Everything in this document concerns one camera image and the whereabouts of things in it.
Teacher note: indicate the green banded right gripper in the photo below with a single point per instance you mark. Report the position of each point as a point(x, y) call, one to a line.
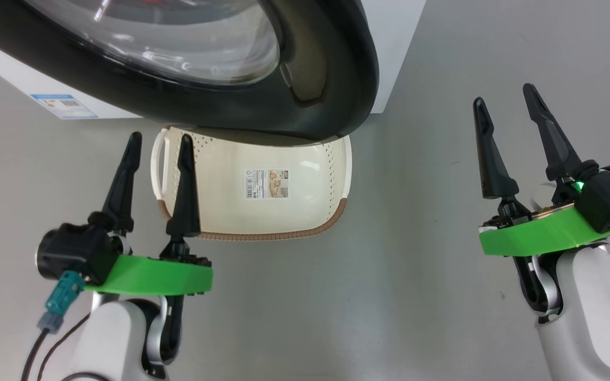
point(538, 235)

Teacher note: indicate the black round glass washer door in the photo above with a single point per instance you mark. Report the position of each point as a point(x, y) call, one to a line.
point(188, 106)

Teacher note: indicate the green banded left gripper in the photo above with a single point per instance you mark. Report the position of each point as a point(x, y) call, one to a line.
point(151, 275)

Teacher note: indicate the cream perforated laundry basket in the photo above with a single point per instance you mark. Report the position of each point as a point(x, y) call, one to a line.
point(231, 211)

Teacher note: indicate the white front-load washing machine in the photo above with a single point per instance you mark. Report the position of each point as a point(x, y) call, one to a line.
point(395, 47)

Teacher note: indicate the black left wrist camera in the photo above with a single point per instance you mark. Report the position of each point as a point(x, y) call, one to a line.
point(74, 251)

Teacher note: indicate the blue energy label sticker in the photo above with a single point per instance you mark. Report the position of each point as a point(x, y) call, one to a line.
point(64, 106)

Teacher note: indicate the white barcode basket sticker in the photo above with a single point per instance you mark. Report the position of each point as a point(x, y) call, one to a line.
point(267, 184)

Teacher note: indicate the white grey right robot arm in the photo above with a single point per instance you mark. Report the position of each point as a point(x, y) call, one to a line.
point(591, 312)

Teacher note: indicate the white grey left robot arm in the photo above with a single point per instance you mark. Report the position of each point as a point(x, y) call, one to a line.
point(109, 338)

